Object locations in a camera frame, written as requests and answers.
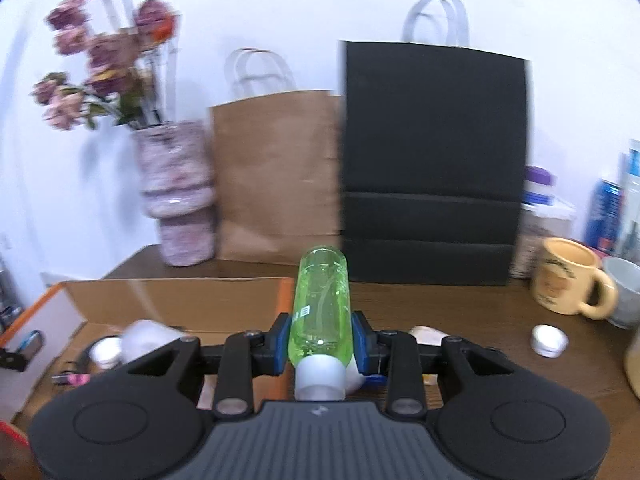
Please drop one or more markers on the purple lidded container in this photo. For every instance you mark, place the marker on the purple lidded container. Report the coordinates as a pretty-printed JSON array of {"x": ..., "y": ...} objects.
[{"x": 543, "y": 214}]

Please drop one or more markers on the white jar lid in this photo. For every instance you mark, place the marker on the white jar lid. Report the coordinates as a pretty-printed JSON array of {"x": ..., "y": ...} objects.
[{"x": 106, "y": 353}]

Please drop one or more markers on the grey white mug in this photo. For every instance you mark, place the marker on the grey white mug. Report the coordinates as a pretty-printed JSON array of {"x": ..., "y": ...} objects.
[{"x": 626, "y": 276}]

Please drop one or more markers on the yellow ceramic mug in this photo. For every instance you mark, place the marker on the yellow ceramic mug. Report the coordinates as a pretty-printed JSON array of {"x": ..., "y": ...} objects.
[{"x": 568, "y": 280}]

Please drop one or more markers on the blue book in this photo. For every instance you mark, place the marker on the blue book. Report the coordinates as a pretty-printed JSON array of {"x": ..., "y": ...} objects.
[{"x": 603, "y": 222}]

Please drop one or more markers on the black paper bag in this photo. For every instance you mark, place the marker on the black paper bag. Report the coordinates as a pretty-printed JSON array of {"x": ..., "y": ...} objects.
[{"x": 434, "y": 149}]

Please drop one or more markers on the purple felt vase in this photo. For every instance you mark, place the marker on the purple felt vase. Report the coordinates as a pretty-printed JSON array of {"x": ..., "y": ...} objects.
[{"x": 177, "y": 189}]

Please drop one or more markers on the small white round tin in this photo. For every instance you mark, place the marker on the small white round tin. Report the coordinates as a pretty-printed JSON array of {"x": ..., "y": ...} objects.
[{"x": 548, "y": 341}]

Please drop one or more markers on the beige earbud case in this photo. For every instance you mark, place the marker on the beige earbud case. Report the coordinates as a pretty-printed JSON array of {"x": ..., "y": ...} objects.
[{"x": 428, "y": 343}]

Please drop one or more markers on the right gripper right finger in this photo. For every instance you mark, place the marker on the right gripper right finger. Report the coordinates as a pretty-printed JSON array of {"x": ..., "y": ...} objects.
[{"x": 367, "y": 353}]

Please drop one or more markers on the green plastic bottle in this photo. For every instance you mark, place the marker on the green plastic bottle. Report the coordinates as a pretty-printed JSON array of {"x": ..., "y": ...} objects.
[{"x": 320, "y": 339}]

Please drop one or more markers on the brown paper bag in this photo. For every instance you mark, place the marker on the brown paper bag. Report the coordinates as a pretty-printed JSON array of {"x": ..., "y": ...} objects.
[{"x": 276, "y": 162}]

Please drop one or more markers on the dried pink flower bouquet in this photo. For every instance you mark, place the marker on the dried pink flower bouquet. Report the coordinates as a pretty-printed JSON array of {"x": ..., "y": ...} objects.
[{"x": 127, "y": 48}]

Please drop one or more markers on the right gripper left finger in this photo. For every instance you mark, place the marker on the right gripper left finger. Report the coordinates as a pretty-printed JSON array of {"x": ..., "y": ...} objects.
[{"x": 276, "y": 345}]

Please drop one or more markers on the translucent plastic container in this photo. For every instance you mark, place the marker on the translucent plastic container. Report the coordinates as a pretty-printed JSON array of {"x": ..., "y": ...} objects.
[{"x": 145, "y": 336}]

